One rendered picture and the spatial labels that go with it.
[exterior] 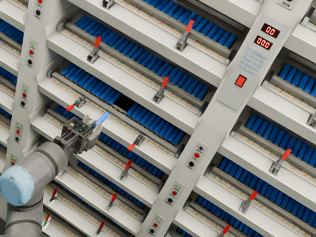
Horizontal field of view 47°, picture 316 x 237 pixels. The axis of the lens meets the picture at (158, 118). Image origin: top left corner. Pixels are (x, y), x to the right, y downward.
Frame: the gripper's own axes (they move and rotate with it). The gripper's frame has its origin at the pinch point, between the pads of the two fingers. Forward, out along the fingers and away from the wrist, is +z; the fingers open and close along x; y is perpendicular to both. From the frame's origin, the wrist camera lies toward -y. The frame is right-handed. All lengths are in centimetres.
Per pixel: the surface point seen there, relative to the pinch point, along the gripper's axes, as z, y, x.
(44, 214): 16, -88, 20
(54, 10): 14.7, 20.5, 33.2
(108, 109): 16.8, -5.8, 4.3
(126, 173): 14.3, -26.7, -12.1
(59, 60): 22.8, -3.3, 33.0
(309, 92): 23, 35, -50
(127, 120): 17.2, -5.7, -3.9
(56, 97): 12.5, -10.9, 24.4
